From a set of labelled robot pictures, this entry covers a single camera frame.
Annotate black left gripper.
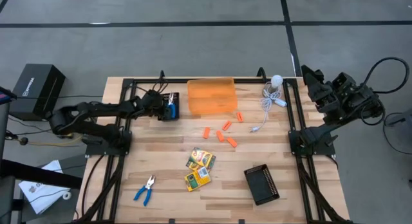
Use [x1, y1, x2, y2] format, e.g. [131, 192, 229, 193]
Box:
[140, 89, 171, 121]

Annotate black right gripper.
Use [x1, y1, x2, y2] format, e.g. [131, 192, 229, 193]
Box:
[301, 64, 342, 111]

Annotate yellow green crayon box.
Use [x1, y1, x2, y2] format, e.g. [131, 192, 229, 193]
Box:
[188, 147, 217, 170]
[183, 166, 212, 192]
[185, 159, 202, 172]

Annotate blue-handled pliers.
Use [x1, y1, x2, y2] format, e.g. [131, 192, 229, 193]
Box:
[167, 92, 178, 120]
[133, 174, 156, 207]

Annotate blue black small device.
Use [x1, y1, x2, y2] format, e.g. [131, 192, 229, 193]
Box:
[160, 92, 180, 122]

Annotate white light bulb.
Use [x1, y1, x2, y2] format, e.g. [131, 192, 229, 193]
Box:
[269, 74, 284, 93]

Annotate orange translucent plastic bin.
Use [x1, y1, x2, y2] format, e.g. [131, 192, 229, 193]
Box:
[187, 77, 238, 115]

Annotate black mesh basket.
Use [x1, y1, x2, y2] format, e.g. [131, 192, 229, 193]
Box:
[243, 163, 281, 206]

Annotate black cardboard box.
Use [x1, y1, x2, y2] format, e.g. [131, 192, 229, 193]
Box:
[8, 63, 66, 122]

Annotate black metal stand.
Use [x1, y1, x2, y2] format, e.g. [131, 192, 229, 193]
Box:
[0, 101, 84, 224]

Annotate white paper sheets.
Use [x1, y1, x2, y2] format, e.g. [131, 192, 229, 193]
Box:
[18, 159, 71, 215]

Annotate dark screen device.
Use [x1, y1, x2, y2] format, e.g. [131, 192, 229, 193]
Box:
[0, 86, 17, 105]

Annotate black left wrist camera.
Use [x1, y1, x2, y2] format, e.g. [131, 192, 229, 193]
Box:
[146, 89, 162, 102]

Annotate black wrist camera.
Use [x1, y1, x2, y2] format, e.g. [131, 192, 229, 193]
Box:
[332, 71, 355, 89]
[146, 89, 162, 102]

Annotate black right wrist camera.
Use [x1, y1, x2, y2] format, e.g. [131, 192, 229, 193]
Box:
[332, 71, 355, 89]

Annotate white power cable with switch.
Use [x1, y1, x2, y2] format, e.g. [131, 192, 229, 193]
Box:
[249, 82, 288, 134]

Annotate black aluminium table frame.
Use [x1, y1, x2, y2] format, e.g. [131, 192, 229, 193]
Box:
[73, 68, 355, 224]

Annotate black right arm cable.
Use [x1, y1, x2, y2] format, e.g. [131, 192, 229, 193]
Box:
[360, 56, 411, 126]

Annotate yellow floor cable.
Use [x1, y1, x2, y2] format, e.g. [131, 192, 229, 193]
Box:
[28, 133, 85, 147]

